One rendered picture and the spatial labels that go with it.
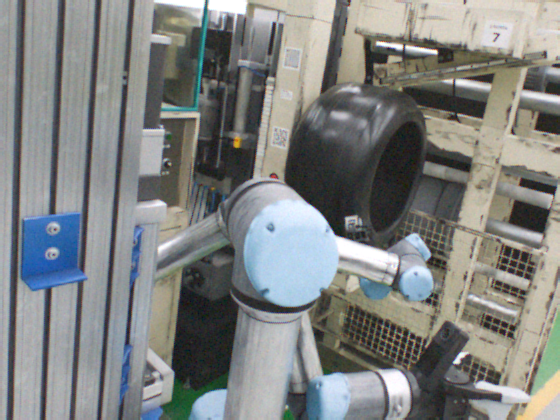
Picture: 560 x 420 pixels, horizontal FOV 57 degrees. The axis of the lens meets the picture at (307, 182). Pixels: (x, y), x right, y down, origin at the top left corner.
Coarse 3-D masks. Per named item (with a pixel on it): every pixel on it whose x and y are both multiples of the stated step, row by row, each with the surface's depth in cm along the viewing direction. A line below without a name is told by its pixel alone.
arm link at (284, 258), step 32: (256, 192) 69; (288, 192) 69; (256, 224) 62; (288, 224) 60; (320, 224) 62; (256, 256) 60; (288, 256) 61; (320, 256) 62; (256, 288) 61; (288, 288) 61; (320, 288) 64; (256, 320) 66; (288, 320) 66; (256, 352) 67; (288, 352) 68; (256, 384) 68; (288, 384) 71; (224, 416) 72; (256, 416) 69
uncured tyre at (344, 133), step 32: (320, 96) 170; (352, 96) 166; (384, 96) 164; (320, 128) 161; (352, 128) 156; (384, 128) 158; (416, 128) 182; (288, 160) 167; (320, 160) 159; (352, 160) 154; (384, 160) 208; (416, 160) 192; (320, 192) 160; (352, 192) 156; (384, 192) 206; (416, 192) 196; (384, 224) 198
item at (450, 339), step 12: (444, 324) 86; (456, 324) 85; (444, 336) 84; (456, 336) 82; (468, 336) 83; (432, 348) 85; (444, 348) 83; (456, 348) 83; (420, 360) 85; (432, 360) 83; (444, 360) 82; (420, 372) 84; (432, 372) 82; (444, 372) 83; (420, 384) 83; (432, 384) 82
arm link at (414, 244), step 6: (414, 234) 129; (402, 240) 130; (408, 240) 128; (414, 240) 127; (420, 240) 127; (396, 246) 129; (402, 246) 127; (408, 246) 127; (414, 246) 127; (420, 246) 126; (390, 252) 129; (396, 252) 127; (402, 252) 124; (408, 252) 123; (414, 252) 123; (420, 252) 126; (426, 252) 127; (426, 258) 128
